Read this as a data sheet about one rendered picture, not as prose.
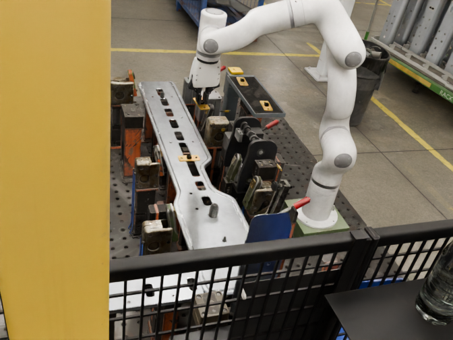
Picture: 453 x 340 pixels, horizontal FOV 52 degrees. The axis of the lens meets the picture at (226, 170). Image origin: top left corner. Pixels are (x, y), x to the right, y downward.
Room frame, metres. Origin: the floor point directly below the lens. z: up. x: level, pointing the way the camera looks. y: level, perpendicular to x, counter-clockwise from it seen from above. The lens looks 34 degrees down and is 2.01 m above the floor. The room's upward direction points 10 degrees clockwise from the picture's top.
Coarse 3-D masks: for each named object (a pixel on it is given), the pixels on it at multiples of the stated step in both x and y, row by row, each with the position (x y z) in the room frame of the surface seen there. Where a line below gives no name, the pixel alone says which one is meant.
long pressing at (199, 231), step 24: (144, 96) 1.99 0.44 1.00; (168, 96) 2.02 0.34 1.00; (168, 120) 1.80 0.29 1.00; (192, 120) 1.83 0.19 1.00; (168, 144) 1.60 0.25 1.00; (192, 144) 1.63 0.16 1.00; (168, 168) 1.45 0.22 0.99; (192, 192) 1.32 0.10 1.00; (216, 192) 1.34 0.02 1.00; (192, 216) 1.19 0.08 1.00; (240, 216) 1.23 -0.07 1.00; (192, 240) 1.08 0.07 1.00; (216, 240) 1.10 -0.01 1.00; (240, 240) 1.12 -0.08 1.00; (216, 288) 0.90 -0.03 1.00
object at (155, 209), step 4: (152, 204) 1.23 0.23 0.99; (160, 204) 1.23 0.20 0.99; (164, 204) 1.24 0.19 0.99; (148, 208) 1.21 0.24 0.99; (152, 208) 1.20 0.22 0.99; (156, 208) 1.21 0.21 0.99; (160, 208) 1.21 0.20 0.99; (164, 208) 1.22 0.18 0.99; (148, 212) 1.20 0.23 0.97; (152, 212) 1.18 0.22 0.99; (156, 212) 1.19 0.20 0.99; (160, 212) 1.20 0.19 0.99; (164, 212) 1.20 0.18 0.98; (148, 216) 1.20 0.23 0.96; (152, 216) 1.18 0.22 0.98; (156, 216) 1.19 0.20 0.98; (160, 216) 1.20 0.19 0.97; (164, 216) 1.20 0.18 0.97; (148, 220) 1.20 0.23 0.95; (152, 220) 1.18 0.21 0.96
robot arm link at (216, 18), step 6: (204, 12) 1.50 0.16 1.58; (210, 12) 1.50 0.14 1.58; (216, 12) 1.51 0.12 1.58; (222, 12) 1.52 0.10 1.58; (204, 18) 1.49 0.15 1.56; (210, 18) 1.48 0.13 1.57; (216, 18) 1.48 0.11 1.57; (222, 18) 1.49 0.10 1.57; (204, 24) 1.48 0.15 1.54; (210, 24) 1.48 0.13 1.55; (216, 24) 1.48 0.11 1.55; (222, 24) 1.50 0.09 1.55; (198, 36) 1.51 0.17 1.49; (198, 42) 1.50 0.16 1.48; (198, 48) 1.50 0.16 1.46
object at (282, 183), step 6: (282, 180) 1.18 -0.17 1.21; (276, 186) 1.14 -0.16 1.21; (282, 186) 1.16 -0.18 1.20; (288, 186) 1.15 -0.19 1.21; (276, 192) 1.17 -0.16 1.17; (282, 192) 1.15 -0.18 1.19; (276, 198) 1.17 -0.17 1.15; (282, 198) 1.15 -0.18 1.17; (270, 204) 1.17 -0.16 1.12; (276, 204) 1.14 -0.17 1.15; (270, 210) 1.17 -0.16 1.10; (276, 210) 1.14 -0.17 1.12
